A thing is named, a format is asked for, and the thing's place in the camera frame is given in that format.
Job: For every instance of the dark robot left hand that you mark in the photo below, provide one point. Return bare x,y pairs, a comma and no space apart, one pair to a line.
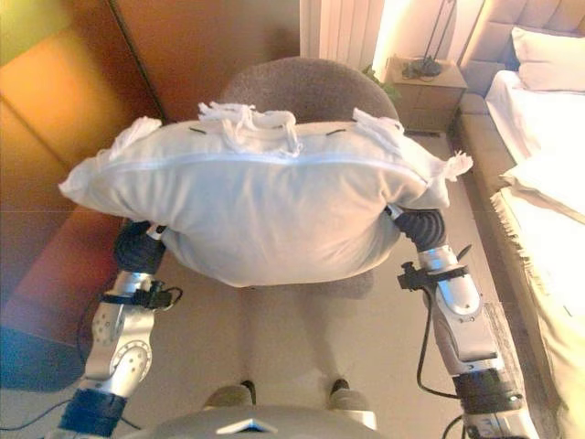
137,249

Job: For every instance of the dark robot right hand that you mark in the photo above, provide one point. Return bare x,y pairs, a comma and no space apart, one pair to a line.
422,226

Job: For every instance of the white tasselled cushion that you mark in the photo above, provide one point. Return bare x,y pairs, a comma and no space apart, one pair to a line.
265,201

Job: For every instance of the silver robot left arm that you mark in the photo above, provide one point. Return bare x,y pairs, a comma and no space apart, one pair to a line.
116,338

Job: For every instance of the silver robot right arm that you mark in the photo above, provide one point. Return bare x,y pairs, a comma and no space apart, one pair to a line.
466,320

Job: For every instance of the cream fringed throw blanket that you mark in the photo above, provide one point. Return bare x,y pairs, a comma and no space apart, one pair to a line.
544,238

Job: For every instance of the light wooden nightstand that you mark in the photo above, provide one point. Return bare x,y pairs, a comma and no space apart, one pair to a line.
429,100

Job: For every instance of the small green plant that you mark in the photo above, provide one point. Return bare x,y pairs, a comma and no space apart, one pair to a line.
381,84

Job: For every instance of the brown wooden wardrobe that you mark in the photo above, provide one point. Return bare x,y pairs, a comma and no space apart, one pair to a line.
68,114

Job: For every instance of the bed with white sheet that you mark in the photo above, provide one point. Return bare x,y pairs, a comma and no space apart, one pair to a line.
539,119

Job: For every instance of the black table lamp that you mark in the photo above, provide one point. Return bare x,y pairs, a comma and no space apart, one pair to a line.
427,64

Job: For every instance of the robot left leg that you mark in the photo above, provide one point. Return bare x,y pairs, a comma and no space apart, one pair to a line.
228,395

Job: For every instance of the grey fabric tub armchair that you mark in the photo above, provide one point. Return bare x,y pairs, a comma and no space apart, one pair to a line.
301,82

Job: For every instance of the beige padded headboard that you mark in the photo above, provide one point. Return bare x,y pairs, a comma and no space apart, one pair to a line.
489,41

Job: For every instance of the white bed pillow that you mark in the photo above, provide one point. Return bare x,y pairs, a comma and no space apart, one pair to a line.
553,59

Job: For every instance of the grey robot torso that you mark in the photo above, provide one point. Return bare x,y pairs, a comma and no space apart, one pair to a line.
265,425

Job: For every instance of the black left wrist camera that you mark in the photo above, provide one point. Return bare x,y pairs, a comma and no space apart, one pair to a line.
155,296

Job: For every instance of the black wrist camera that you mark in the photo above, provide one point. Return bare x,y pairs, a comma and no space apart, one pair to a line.
411,276
155,296

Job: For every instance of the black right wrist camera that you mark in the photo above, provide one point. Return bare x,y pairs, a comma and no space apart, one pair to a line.
411,276

